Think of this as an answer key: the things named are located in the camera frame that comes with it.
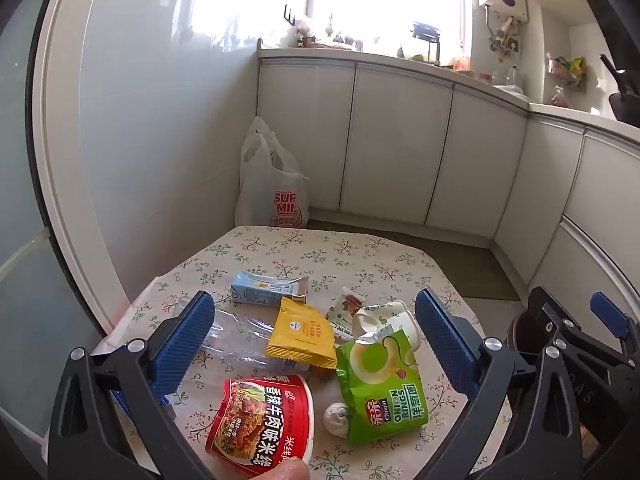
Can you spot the white kitchen cabinet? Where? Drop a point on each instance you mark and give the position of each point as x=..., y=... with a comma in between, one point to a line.
x=400, y=150

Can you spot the brown floor mat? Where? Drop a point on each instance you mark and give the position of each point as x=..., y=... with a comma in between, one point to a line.
x=460, y=270

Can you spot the person's left hand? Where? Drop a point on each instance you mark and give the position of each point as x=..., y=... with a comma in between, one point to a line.
x=294, y=471

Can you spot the clear plastic bottle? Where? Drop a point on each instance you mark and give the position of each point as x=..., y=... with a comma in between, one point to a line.
x=240, y=335

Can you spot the floral tablecloth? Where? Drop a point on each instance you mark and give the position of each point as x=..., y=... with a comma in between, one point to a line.
x=320, y=255

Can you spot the small white sauce sachet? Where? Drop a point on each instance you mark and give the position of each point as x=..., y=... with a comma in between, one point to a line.
x=342, y=310

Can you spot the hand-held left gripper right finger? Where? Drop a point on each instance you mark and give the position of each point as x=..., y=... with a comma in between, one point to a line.
x=445, y=340

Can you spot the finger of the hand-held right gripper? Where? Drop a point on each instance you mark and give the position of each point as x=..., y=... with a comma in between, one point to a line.
x=607, y=310
x=545, y=310

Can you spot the red instant noodle cup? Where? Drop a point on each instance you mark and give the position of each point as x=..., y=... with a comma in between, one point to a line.
x=260, y=420

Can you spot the green and yellow bag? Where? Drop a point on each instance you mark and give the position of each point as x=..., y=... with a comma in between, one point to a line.
x=567, y=70

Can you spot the green snack bag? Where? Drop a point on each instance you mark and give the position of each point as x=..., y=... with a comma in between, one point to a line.
x=385, y=390

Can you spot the white plastic shopping bag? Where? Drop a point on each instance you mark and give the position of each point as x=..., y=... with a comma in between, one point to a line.
x=270, y=185

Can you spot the black pan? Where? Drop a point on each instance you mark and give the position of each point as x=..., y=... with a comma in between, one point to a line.
x=627, y=105

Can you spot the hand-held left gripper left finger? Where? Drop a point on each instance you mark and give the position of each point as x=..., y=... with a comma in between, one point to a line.
x=182, y=345

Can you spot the crumpled white paper ball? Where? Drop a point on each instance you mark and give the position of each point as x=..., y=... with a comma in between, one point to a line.
x=337, y=420

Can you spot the white yoghurt cup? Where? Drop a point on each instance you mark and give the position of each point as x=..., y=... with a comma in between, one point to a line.
x=385, y=317

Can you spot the brown plastic bin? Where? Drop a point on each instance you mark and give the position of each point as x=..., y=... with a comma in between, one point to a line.
x=520, y=332

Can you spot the blue milk carton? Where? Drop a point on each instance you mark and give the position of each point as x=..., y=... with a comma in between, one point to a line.
x=255, y=290

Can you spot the yellow snack packet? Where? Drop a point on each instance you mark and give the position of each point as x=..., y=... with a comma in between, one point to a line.
x=300, y=335

